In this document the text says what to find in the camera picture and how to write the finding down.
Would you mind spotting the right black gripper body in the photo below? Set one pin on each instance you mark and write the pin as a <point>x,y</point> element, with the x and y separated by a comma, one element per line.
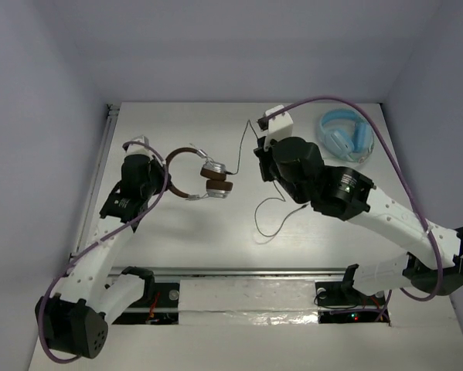
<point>267,167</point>

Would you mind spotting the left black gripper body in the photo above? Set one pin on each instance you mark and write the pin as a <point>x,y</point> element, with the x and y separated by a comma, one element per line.
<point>156,170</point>

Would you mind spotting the brown silver headphones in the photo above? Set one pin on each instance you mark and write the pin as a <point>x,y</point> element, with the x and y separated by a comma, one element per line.
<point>215,173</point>

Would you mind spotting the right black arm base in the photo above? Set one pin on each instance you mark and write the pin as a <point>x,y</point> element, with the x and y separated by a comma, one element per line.
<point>339,294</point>

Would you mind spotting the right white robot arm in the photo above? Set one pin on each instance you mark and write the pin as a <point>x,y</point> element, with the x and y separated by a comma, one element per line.
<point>432,261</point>

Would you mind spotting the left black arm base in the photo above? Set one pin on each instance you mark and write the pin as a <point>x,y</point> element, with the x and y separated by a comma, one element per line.
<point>149,289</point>

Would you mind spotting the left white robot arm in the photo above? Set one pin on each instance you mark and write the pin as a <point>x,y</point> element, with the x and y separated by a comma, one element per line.
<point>78,307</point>

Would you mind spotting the light blue headphones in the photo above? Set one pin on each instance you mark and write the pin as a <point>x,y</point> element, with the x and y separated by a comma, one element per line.
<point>346,135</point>

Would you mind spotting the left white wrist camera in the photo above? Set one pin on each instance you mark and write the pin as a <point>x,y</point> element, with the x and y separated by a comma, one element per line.
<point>138,146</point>

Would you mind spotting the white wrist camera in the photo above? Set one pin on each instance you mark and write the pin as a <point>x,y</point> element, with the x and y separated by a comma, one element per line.
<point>138,146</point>
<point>276,128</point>

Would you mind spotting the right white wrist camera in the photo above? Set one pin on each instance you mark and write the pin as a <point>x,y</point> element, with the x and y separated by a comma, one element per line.
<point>276,128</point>

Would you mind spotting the aluminium rail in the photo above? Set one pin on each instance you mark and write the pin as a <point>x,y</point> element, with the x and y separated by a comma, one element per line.
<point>256,230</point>

